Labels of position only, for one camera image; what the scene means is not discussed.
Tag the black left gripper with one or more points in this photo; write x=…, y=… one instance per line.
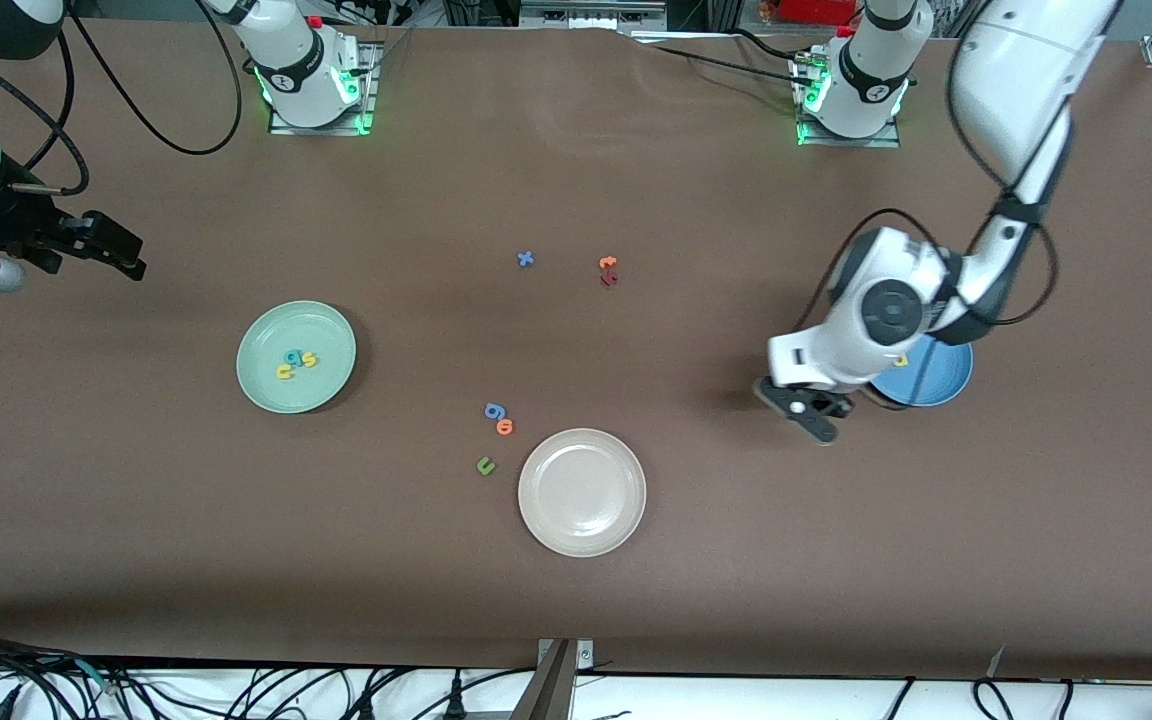
x=820, y=403

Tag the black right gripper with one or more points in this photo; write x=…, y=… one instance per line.
x=8, y=228

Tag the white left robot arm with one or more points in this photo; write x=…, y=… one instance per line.
x=1016, y=60

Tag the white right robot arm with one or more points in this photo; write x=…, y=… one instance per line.
x=296, y=70

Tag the blue plate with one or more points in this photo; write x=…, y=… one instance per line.
x=936, y=378

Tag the brown table cover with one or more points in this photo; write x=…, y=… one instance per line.
x=736, y=580

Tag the green plate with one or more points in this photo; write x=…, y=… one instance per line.
x=321, y=330

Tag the beige plate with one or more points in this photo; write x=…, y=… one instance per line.
x=582, y=492

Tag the white paper tag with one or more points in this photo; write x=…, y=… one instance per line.
x=996, y=662

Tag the blue foam letter g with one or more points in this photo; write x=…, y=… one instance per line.
x=493, y=409

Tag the red box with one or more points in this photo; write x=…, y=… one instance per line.
x=816, y=10

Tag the grey metal device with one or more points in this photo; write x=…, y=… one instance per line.
x=586, y=15

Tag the black power plug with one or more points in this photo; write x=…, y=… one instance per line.
x=456, y=700

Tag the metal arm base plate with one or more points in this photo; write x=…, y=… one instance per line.
x=886, y=142
x=368, y=112

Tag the grey metal table bracket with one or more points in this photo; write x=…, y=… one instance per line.
x=556, y=690

